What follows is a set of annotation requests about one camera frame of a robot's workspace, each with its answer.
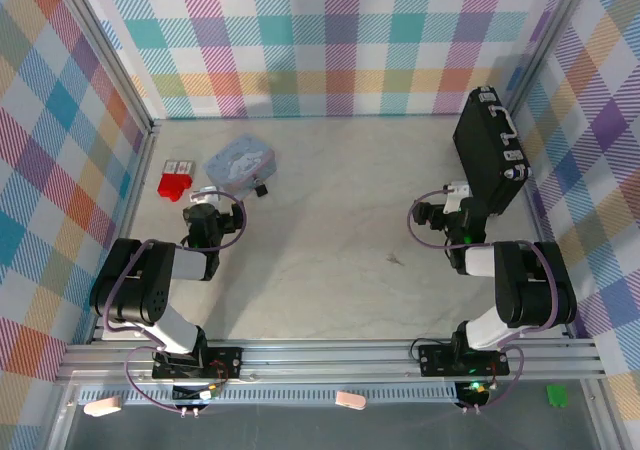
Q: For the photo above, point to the wide aluminium base rail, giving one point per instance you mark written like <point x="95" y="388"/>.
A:
<point x="325" y="360"/>

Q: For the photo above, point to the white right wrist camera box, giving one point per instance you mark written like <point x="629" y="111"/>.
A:
<point x="456" y="197"/>

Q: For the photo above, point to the aluminium frame post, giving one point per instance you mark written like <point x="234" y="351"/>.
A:
<point x="550" y="40"/>
<point x="100" y="50"/>

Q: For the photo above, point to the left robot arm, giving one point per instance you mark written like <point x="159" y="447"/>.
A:
<point x="145" y="280"/>

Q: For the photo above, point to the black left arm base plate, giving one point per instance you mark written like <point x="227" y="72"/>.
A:
<point x="225" y="362"/>

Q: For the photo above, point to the red plastic block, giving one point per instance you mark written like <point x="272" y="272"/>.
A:
<point x="174" y="187"/>

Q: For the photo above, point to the clear plastic bag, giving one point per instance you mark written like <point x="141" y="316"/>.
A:
<point x="240" y="162"/>

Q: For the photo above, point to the pink plastic tag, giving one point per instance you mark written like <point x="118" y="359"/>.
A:
<point x="350" y="400"/>
<point x="102" y="406"/>

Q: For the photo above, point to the green plastic block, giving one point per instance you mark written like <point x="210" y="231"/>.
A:
<point x="556" y="396"/>

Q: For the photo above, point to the small red white card box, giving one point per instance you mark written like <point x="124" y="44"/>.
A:
<point x="180" y="167"/>

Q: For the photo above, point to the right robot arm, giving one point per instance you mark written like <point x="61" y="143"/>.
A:
<point x="525" y="285"/>

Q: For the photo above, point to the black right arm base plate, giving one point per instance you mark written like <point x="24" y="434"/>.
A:
<point x="435" y="360"/>

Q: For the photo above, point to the black briefcase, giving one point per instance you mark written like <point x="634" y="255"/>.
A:
<point x="487" y="155"/>

